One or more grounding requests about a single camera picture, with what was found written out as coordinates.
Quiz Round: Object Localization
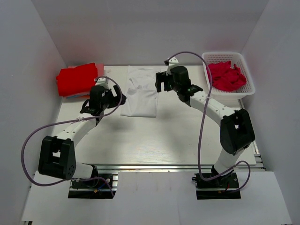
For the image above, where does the white t shirt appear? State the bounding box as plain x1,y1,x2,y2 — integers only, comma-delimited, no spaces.
121,66,161,118

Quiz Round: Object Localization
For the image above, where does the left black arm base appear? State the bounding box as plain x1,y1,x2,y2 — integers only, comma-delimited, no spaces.
70,173,114,189

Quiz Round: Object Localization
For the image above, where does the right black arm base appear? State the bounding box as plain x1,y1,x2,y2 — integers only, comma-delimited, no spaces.
192,172,240,189

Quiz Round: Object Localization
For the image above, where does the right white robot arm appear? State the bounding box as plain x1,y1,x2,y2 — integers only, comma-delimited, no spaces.
155,66,255,187

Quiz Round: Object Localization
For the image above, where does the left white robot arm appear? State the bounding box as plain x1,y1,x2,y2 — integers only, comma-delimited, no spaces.
38,85,126,187

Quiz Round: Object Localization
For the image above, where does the folded blue t shirt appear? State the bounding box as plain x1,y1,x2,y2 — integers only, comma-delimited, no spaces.
65,93,90,99

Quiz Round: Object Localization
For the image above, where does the folded red t shirt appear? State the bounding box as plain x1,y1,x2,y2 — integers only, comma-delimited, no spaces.
56,68,96,98

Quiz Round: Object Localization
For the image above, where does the crumpled magenta t shirt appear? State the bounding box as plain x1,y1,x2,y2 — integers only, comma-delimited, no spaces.
208,60,247,92

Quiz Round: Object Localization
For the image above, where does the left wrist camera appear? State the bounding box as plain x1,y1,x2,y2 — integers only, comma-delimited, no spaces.
95,77,109,88

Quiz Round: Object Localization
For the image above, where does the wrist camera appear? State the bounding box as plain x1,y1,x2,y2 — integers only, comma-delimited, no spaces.
95,77,109,88
164,57,179,75

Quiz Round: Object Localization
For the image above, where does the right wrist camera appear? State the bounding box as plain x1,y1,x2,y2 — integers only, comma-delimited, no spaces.
164,57,179,75

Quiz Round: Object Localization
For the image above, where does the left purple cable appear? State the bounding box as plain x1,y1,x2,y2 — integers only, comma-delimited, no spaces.
21,76,124,199

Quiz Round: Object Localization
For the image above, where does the purple cable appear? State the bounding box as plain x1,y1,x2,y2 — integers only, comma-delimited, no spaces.
164,51,251,194
21,76,124,199

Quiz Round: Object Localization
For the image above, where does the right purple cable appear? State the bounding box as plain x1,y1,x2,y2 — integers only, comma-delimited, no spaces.
164,51,251,194

